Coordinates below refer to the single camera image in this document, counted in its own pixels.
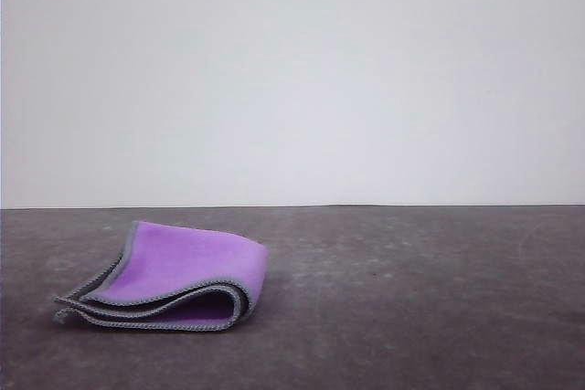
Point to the purple towel with grey hem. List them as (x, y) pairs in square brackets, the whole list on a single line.
[(183, 262)]

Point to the grey table cloth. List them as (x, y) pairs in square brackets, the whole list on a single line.
[(411, 317)]

